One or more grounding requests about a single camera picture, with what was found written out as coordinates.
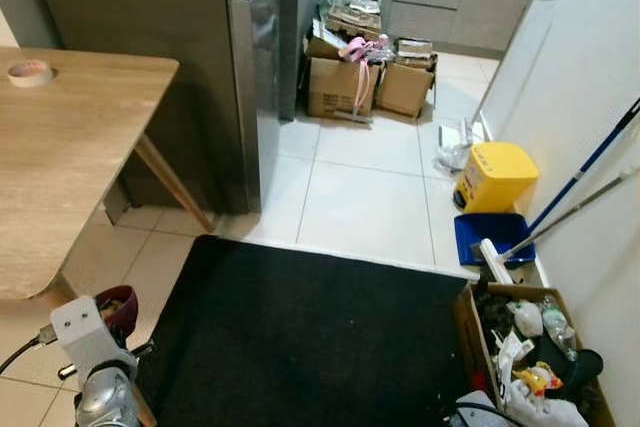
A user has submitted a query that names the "white crumpled bag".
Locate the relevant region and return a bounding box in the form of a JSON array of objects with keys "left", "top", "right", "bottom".
[{"left": 508, "top": 299, "right": 545, "bottom": 340}]

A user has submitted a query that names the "yellow red wrapper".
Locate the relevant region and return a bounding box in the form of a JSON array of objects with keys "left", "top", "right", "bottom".
[{"left": 514, "top": 361, "right": 563, "bottom": 400}]

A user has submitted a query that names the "clear plastic bag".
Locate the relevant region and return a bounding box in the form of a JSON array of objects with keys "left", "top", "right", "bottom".
[{"left": 432, "top": 127, "right": 489, "bottom": 175}]

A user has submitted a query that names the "clear plastic bottle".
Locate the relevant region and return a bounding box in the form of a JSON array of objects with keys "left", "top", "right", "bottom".
[{"left": 540, "top": 295, "right": 580, "bottom": 360}]

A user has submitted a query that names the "cardboard trash box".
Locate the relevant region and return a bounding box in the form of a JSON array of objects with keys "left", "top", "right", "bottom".
[{"left": 452, "top": 281, "right": 617, "bottom": 427}]

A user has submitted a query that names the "light wooden table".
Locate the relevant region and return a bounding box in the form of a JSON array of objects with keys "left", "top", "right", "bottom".
[{"left": 0, "top": 45, "right": 214, "bottom": 427}]

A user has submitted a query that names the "small cardboard box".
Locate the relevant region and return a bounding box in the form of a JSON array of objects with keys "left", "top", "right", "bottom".
[{"left": 376, "top": 52, "right": 439, "bottom": 120}]

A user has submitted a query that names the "beige masking tape roll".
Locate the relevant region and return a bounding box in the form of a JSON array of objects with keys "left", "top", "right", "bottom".
[{"left": 7, "top": 59, "right": 57, "bottom": 89}]

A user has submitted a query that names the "pink ribbon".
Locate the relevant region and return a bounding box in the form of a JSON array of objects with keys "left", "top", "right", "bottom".
[{"left": 338, "top": 35, "right": 391, "bottom": 116}]

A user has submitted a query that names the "large cardboard box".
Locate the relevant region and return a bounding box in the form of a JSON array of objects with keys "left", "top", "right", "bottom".
[{"left": 305, "top": 39, "right": 381, "bottom": 123}]

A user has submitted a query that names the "black floor mat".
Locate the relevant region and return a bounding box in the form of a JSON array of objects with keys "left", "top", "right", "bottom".
[{"left": 135, "top": 235, "right": 479, "bottom": 427}]

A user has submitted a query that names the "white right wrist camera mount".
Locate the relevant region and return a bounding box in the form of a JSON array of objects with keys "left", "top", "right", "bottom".
[{"left": 445, "top": 391, "right": 521, "bottom": 427}]

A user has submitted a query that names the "blue long-handled dustpan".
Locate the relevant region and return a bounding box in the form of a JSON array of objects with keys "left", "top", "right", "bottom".
[{"left": 453, "top": 97, "right": 640, "bottom": 269}]

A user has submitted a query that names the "brown white packaged carton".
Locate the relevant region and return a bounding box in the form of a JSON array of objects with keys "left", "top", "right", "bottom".
[{"left": 394, "top": 37, "right": 438, "bottom": 66}]

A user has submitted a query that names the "black cloth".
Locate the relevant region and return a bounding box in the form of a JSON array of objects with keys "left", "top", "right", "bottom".
[{"left": 545, "top": 342, "right": 605, "bottom": 393}]

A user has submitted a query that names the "white broom with silver handle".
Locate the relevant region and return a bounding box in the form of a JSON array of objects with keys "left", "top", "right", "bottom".
[{"left": 470, "top": 167, "right": 639, "bottom": 288}]

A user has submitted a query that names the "yellow cartoon waste bin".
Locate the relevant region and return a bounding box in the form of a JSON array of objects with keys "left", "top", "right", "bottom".
[{"left": 452, "top": 141, "right": 540, "bottom": 216}]

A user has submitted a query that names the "grey fridge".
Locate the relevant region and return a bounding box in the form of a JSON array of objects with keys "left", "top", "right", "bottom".
[{"left": 22, "top": 0, "right": 283, "bottom": 216}]

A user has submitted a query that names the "brown egg carton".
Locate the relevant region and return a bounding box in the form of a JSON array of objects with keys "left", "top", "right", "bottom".
[{"left": 322, "top": 5, "right": 384, "bottom": 45}]

